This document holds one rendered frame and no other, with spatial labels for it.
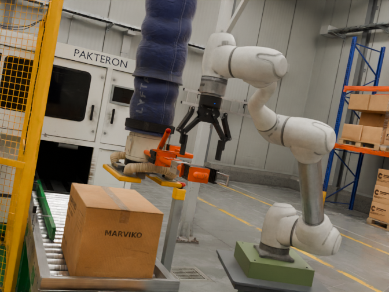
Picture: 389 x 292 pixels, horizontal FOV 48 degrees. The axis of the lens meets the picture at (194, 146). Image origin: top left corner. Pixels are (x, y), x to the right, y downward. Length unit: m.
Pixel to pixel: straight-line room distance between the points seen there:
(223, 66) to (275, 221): 1.07
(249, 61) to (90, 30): 9.97
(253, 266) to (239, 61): 1.14
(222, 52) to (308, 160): 0.67
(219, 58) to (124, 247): 1.20
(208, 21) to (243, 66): 11.07
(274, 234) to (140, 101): 0.95
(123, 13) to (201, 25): 2.20
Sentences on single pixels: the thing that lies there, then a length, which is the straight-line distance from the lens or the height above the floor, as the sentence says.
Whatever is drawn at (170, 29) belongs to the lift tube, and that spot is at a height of 1.82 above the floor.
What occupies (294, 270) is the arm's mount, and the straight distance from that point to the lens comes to 2.28.
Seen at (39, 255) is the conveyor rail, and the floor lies 0.59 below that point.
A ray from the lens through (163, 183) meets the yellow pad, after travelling 1.93.
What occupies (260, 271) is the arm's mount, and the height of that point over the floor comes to 0.79.
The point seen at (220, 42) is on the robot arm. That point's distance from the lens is 1.47.
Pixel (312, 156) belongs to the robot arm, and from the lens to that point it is 1.87.
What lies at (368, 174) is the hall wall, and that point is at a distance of 12.17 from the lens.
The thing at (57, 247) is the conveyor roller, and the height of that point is 0.53.
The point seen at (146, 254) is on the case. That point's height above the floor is 0.73.
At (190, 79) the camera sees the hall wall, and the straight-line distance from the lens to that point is 12.08.
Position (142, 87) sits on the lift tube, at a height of 1.55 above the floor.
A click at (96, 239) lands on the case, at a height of 0.79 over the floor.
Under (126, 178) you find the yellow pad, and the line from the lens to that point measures 1.88.
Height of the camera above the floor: 1.43
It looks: 3 degrees down
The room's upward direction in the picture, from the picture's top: 10 degrees clockwise
